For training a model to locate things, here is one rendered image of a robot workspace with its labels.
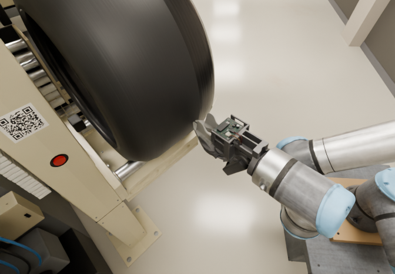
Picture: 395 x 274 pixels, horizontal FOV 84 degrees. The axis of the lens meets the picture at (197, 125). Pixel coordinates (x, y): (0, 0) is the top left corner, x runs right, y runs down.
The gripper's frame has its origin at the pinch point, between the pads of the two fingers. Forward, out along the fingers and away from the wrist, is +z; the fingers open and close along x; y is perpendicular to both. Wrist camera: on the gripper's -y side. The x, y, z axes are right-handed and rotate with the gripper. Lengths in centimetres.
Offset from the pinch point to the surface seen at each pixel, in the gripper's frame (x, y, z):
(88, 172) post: 28.3, -15.5, 23.4
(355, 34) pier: -296, -93, 30
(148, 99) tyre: 11.0, 16.0, 0.7
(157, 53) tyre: 5.2, 22.3, 3.0
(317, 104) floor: -167, -112, 11
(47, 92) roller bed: 23, -5, 62
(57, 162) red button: 32.2, -3.4, 21.4
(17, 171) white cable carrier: 39.9, -0.1, 22.8
